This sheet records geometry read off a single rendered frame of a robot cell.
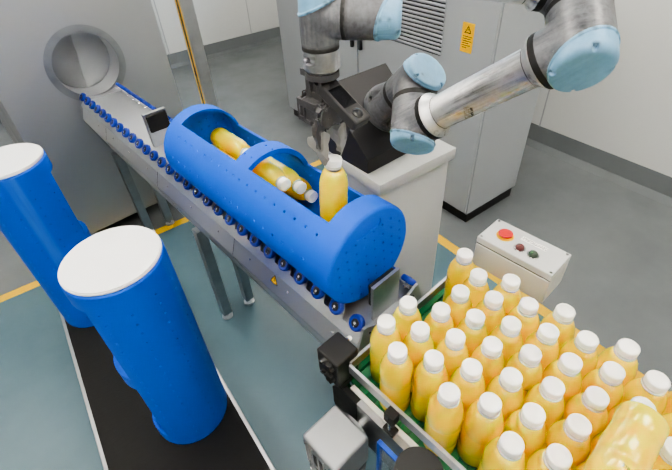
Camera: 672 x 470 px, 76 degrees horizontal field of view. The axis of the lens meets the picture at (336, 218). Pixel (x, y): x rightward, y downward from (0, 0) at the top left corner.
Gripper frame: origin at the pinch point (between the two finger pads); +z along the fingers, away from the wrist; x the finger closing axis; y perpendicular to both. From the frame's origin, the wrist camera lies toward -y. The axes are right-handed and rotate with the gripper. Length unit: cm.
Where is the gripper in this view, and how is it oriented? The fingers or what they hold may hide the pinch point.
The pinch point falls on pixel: (333, 157)
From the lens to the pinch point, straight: 100.1
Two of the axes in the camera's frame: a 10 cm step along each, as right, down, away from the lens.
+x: -7.3, 4.6, -5.1
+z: 0.5, 7.7, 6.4
